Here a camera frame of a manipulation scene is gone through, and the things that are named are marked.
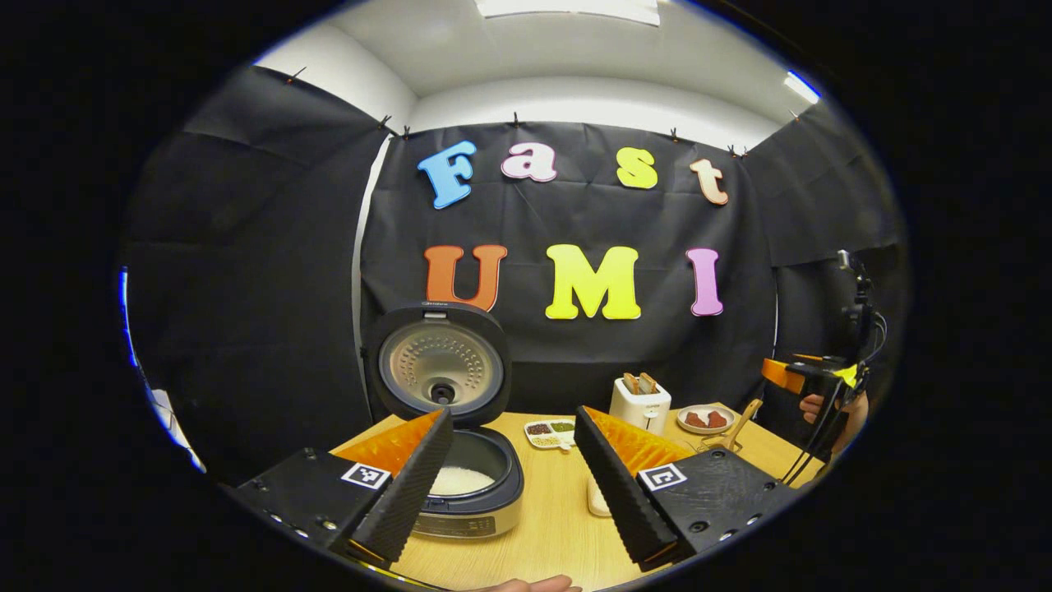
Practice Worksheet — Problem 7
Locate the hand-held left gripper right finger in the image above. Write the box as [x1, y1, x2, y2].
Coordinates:
[573, 405, 810, 570]

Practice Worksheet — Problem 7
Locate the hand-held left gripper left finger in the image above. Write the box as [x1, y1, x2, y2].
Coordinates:
[226, 409, 454, 568]

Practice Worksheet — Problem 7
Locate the white rice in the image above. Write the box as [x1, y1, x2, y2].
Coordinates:
[429, 466, 496, 497]

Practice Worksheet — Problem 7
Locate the wooden spoon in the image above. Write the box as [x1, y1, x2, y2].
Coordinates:
[722, 399, 764, 452]

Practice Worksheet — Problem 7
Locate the grey rice cooker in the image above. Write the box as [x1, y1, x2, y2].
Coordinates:
[362, 302, 525, 540]

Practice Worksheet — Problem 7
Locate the white toaster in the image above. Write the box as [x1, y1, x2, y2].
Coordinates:
[609, 372, 671, 437]

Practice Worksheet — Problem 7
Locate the white divided grain dish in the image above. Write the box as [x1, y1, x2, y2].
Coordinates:
[524, 419, 576, 451]

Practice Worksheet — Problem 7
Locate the round plate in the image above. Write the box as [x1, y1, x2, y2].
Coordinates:
[676, 404, 736, 435]

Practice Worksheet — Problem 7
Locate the black backdrop cloth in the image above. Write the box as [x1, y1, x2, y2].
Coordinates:
[123, 66, 909, 486]

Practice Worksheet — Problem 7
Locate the white side desk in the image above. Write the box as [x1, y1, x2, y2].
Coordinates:
[148, 386, 207, 474]

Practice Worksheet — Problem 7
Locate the small ceiling light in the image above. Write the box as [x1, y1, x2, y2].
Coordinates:
[782, 71, 823, 105]

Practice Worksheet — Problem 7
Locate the computer monitor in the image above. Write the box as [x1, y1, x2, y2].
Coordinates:
[119, 267, 137, 368]

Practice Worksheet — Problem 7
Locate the ceiling light panel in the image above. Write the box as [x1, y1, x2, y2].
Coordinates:
[475, 0, 661, 25]

